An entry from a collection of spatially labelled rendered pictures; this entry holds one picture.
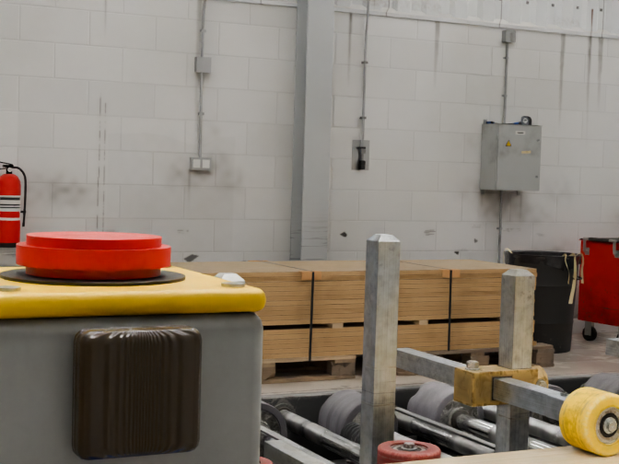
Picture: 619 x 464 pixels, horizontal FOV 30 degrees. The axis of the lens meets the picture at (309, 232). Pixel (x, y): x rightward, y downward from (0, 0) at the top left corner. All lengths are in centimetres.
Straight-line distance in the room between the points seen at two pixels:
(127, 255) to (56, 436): 5
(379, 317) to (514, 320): 23
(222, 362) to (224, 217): 773
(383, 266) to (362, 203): 690
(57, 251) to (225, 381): 5
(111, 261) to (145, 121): 753
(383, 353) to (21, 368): 134
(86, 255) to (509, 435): 148
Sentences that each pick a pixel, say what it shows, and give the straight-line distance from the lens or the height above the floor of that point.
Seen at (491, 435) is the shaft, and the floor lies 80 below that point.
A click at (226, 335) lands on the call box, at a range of 29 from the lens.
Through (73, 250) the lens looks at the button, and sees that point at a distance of 29.
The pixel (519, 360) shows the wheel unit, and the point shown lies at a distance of 173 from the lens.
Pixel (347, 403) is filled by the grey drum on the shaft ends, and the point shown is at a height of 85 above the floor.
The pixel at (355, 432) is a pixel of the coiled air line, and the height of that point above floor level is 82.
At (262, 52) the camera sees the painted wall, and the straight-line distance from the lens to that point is 815.
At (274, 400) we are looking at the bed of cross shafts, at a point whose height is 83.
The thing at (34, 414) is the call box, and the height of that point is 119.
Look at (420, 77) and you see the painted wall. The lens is 873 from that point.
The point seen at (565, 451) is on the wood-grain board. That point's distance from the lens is 154.
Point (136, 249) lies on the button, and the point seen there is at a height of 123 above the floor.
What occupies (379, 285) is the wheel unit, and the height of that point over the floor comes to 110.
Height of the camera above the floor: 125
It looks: 3 degrees down
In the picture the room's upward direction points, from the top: 2 degrees clockwise
